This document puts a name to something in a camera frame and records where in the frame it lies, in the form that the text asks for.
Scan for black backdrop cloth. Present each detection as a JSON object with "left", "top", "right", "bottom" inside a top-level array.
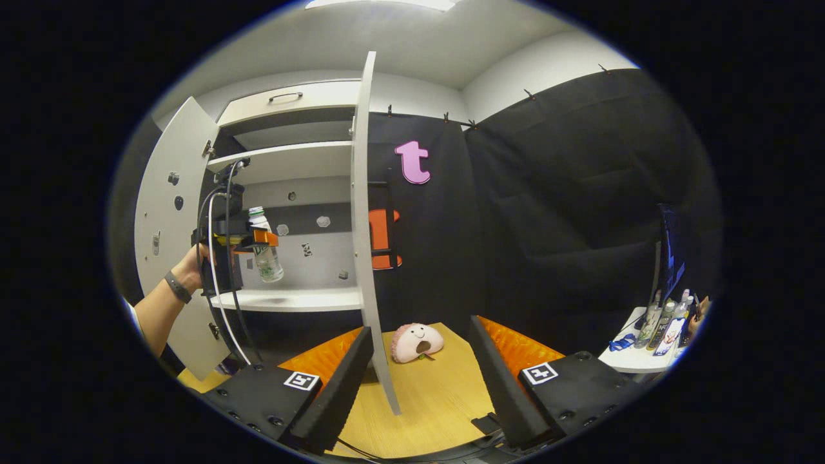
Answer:
[{"left": 106, "top": 68, "right": 724, "bottom": 362}]

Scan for grey wristband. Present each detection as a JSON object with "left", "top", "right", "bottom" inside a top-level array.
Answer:
[{"left": 164, "top": 271, "right": 193, "bottom": 304}]

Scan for black door handle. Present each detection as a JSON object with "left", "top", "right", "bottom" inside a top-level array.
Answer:
[{"left": 369, "top": 169, "right": 396, "bottom": 258}]

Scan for white cabinet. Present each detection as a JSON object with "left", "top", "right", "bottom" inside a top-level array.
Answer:
[{"left": 205, "top": 79, "right": 365, "bottom": 371}]

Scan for dark bottle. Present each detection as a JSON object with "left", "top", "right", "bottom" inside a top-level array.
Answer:
[{"left": 648, "top": 300, "right": 674, "bottom": 351}]

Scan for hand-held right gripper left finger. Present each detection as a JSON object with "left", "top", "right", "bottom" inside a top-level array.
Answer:
[{"left": 201, "top": 325, "right": 376, "bottom": 457}]

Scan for dark computer monitor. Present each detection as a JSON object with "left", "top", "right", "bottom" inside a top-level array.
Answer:
[{"left": 654, "top": 203, "right": 687, "bottom": 310}]

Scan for black cable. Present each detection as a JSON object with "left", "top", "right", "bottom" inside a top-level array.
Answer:
[{"left": 222, "top": 157, "right": 264, "bottom": 363}]

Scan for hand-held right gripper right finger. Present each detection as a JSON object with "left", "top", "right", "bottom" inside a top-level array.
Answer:
[{"left": 469, "top": 314, "right": 647, "bottom": 450}]

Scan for white printed packet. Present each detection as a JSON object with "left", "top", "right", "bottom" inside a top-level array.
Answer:
[{"left": 652, "top": 317, "right": 685, "bottom": 357}]

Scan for pink plush toy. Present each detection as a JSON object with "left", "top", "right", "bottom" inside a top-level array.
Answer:
[{"left": 391, "top": 323, "right": 445, "bottom": 364}]

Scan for white plastic drink bottle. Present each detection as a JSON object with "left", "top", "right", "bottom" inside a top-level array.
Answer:
[{"left": 248, "top": 206, "right": 285, "bottom": 284}]

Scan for white side table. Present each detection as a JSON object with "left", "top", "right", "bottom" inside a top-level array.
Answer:
[{"left": 598, "top": 306, "right": 700, "bottom": 374}]

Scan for white cable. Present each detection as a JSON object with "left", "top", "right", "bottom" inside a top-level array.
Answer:
[{"left": 206, "top": 191, "right": 253, "bottom": 367}]

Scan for white cabinet door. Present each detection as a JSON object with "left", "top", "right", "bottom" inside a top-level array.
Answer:
[
  {"left": 134, "top": 97, "right": 236, "bottom": 381},
  {"left": 350, "top": 52, "right": 402, "bottom": 416}
]

